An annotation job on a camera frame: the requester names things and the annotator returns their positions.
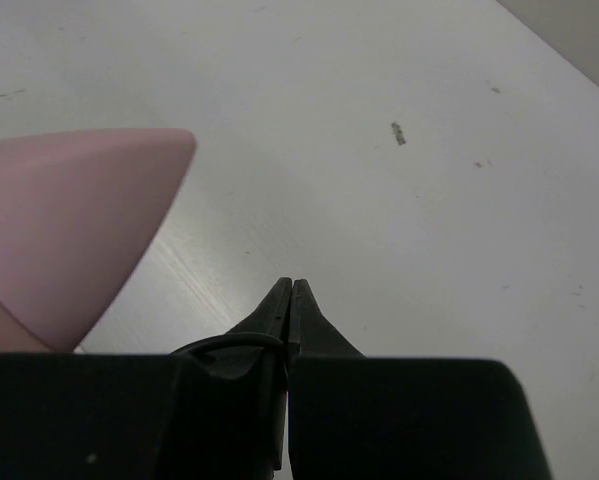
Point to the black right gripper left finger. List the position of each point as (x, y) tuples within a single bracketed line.
[(213, 409)]

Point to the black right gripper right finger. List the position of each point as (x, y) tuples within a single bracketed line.
[(356, 417)]

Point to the small grey sticker scrap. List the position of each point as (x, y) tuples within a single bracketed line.
[(398, 133)]

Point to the pink blue cat-ear headphones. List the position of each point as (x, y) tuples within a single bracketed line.
[(78, 210)]

